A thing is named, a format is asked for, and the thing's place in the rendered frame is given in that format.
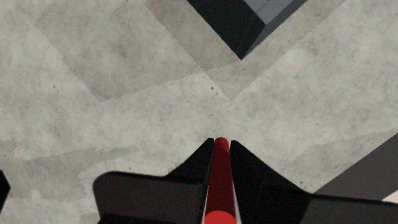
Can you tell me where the red peg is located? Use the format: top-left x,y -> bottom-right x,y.
204,137 -> 237,224

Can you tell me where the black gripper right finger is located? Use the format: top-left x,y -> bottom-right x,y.
230,140 -> 398,224

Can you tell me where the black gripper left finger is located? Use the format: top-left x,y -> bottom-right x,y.
93,138 -> 214,224

